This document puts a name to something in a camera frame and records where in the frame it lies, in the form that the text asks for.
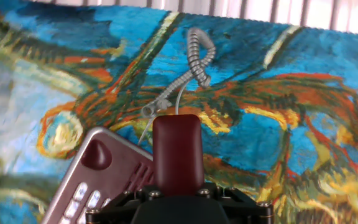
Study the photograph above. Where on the sunflower painting tablecloth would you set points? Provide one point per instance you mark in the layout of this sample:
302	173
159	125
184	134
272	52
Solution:
259	140

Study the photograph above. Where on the maroon telephone base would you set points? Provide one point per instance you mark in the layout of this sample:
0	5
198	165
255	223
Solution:
104	174

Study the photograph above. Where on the maroon telephone handset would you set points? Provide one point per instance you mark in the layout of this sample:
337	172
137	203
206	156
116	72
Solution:
179	155

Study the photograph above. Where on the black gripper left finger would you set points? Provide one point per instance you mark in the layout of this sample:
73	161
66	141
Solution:
113	211

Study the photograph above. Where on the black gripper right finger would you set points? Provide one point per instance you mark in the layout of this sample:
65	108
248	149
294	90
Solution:
250	211

